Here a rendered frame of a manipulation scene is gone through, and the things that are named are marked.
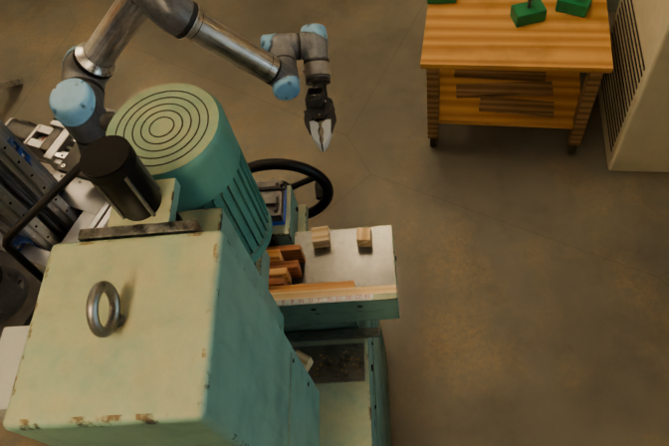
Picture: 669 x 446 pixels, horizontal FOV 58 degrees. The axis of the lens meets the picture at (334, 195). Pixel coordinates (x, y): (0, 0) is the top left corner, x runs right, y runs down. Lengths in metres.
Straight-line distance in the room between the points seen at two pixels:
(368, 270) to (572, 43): 1.29
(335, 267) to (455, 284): 1.02
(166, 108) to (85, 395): 0.41
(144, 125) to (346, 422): 0.77
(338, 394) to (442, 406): 0.85
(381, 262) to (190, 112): 0.65
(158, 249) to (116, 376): 0.15
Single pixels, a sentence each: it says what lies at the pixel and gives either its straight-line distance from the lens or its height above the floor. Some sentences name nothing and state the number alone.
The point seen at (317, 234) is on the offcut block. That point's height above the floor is 0.93.
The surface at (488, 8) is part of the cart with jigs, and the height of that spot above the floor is 0.53.
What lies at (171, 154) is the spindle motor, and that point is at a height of 1.50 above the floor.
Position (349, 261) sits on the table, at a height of 0.90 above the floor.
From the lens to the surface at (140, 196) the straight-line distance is 0.74.
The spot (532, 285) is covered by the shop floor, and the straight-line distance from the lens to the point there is 2.35.
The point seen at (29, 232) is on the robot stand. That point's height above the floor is 0.81.
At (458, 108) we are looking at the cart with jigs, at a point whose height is 0.18.
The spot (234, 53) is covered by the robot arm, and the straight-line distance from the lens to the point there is 1.56.
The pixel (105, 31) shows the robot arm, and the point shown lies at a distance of 1.72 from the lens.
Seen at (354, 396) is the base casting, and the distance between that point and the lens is 1.37.
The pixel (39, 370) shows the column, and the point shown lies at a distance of 0.75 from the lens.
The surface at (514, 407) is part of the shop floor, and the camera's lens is 2.19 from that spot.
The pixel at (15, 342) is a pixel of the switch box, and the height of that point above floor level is 1.48.
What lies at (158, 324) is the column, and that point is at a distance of 0.70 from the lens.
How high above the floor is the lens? 2.12
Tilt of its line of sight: 56 degrees down
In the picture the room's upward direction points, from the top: 15 degrees counter-clockwise
